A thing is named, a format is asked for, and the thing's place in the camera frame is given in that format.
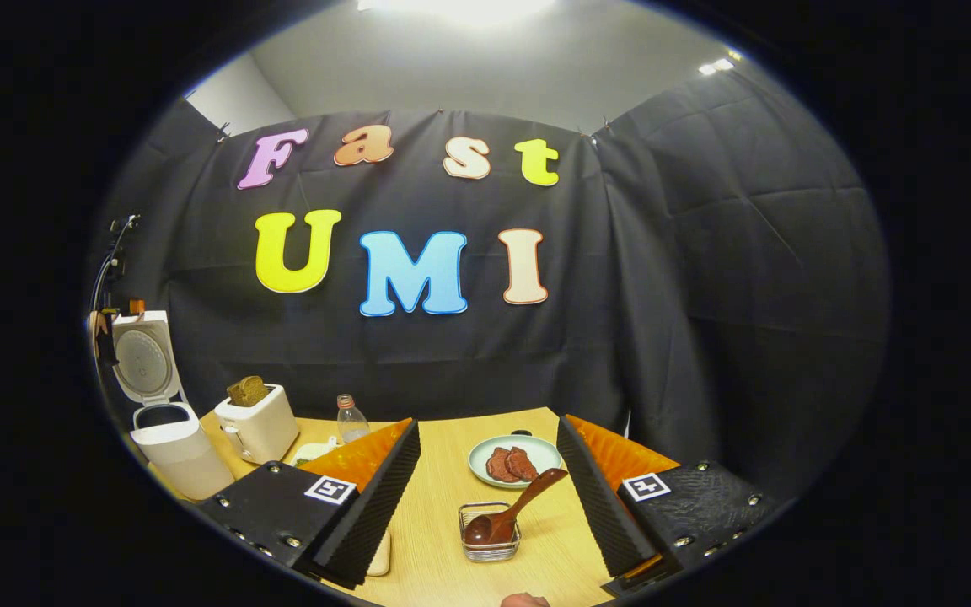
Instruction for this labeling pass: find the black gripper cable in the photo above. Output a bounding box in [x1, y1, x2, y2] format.
[91, 214, 142, 314]

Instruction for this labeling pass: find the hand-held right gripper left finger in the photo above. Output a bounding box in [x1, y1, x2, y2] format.
[199, 419, 421, 591]

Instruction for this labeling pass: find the black backdrop cloth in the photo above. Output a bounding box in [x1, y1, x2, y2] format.
[88, 63, 891, 507]

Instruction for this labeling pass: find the beige square board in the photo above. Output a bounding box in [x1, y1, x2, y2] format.
[366, 529, 393, 578]

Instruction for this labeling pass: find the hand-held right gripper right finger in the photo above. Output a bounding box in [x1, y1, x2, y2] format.
[556, 415, 781, 591]

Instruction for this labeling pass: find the pale green plate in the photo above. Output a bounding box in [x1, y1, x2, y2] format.
[468, 434, 565, 491]

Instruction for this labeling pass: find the clear plastic bottle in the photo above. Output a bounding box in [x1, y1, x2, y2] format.
[336, 394, 372, 445]

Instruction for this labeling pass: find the large ceiling light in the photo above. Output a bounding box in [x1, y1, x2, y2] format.
[357, 0, 556, 27]

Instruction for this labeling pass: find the white divided dish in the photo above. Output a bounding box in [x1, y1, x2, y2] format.
[290, 436, 342, 467]

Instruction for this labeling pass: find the white rice cooker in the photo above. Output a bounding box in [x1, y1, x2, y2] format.
[110, 310, 236, 502]

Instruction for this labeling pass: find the brown wooden spoon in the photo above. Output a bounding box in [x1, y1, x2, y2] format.
[464, 468, 570, 546]

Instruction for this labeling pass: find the white toaster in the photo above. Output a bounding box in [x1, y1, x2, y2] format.
[214, 384, 301, 465]

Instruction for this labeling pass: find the brown bread slice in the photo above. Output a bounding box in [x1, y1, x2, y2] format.
[226, 376, 271, 408]

